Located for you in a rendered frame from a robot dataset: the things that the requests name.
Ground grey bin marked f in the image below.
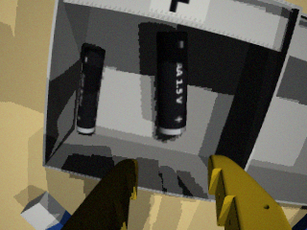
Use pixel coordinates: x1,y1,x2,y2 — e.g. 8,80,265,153
42,0,307,206

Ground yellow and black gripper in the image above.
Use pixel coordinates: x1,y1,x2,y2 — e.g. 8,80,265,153
60,155,292,230

